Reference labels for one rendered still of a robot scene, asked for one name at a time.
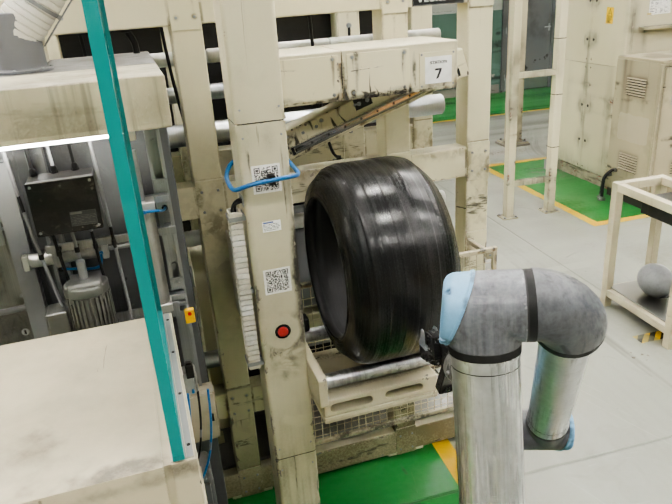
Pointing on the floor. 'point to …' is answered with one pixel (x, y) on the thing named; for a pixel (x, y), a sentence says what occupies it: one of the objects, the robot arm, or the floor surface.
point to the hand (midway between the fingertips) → (424, 341)
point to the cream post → (286, 350)
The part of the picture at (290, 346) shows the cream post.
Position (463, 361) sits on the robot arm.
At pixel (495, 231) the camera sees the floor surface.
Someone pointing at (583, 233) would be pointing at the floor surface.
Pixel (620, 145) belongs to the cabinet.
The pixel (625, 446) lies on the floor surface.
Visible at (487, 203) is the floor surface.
